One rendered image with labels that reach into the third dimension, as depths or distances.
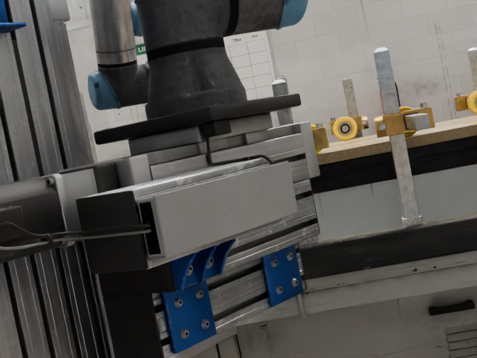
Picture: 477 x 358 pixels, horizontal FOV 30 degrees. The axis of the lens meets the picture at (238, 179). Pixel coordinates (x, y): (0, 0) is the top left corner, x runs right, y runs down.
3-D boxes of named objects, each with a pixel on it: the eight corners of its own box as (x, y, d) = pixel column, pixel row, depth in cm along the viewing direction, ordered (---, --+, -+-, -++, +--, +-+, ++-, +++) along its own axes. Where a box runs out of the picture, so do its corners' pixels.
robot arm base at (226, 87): (205, 108, 121) (191, 35, 121) (126, 125, 130) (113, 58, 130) (267, 98, 133) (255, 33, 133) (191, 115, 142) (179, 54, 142)
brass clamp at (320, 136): (329, 148, 210) (325, 126, 210) (273, 158, 212) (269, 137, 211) (329, 146, 216) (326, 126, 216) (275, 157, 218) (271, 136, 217)
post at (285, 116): (323, 275, 214) (284, 78, 211) (308, 278, 214) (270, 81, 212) (323, 273, 217) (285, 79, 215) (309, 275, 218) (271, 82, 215)
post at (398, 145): (425, 246, 211) (387, 45, 208) (410, 248, 211) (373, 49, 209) (424, 244, 214) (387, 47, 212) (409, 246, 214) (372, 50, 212)
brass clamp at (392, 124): (435, 127, 207) (431, 106, 207) (377, 138, 209) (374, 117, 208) (432, 126, 213) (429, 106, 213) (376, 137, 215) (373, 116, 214)
